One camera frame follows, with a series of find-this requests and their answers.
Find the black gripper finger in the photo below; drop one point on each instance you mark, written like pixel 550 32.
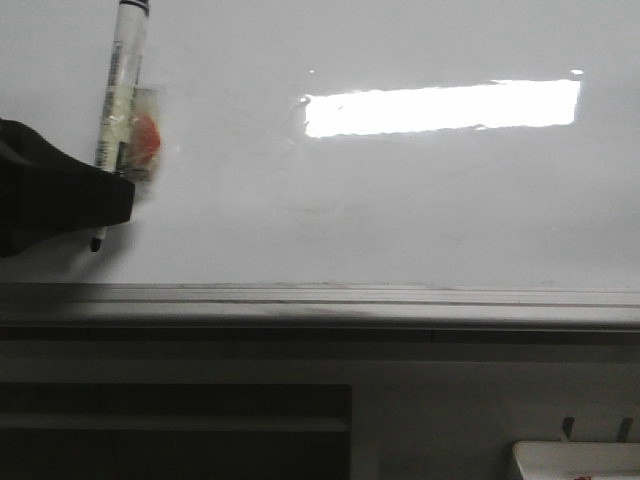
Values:
pixel 46 193

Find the white black whiteboard marker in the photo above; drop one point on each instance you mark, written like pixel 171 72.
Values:
pixel 129 139

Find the white plastic marker tray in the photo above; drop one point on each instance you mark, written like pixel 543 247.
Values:
pixel 566 458

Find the white whiteboard with aluminium frame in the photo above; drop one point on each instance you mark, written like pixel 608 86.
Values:
pixel 372 163

